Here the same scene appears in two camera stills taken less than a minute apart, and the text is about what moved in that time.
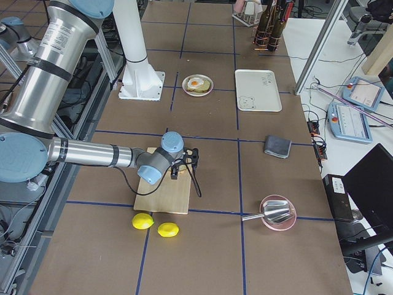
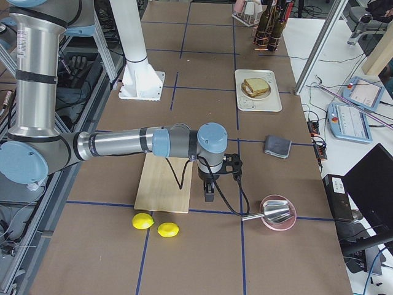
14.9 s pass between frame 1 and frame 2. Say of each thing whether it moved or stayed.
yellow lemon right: stayed
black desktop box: stayed
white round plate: moved
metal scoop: stayed
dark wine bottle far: stayed
